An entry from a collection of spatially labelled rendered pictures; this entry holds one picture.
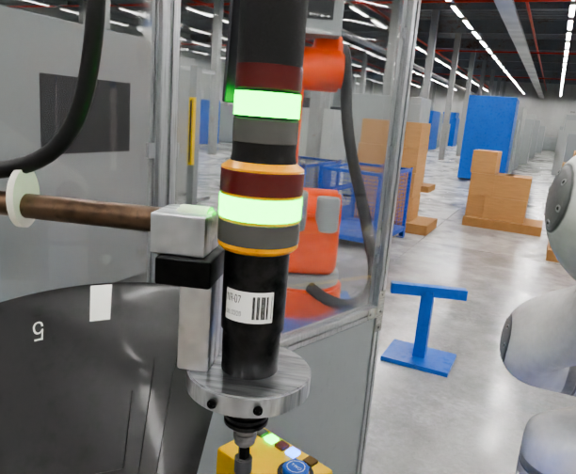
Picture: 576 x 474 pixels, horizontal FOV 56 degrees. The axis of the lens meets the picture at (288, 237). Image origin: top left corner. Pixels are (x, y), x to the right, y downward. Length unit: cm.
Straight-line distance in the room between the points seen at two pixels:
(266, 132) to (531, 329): 57
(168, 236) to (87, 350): 20
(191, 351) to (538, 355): 54
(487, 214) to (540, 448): 868
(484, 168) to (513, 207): 77
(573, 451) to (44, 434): 65
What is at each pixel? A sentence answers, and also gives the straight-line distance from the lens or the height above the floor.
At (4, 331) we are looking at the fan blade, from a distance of 49.
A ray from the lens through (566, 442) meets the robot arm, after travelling 86.
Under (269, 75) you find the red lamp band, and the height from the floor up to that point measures 162.
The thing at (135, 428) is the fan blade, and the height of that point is 136.
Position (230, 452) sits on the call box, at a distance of 92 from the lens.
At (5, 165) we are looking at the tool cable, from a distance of 34.
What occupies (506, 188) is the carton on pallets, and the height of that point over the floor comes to 67.
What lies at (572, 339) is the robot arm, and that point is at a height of 137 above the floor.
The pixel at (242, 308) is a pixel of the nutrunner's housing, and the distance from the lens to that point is 29.
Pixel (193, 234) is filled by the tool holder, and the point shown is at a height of 153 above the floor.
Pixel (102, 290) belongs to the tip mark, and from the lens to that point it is 48.
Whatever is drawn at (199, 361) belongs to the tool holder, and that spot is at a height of 146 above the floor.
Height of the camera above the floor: 160
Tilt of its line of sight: 13 degrees down
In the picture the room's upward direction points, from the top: 5 degrees clockwise
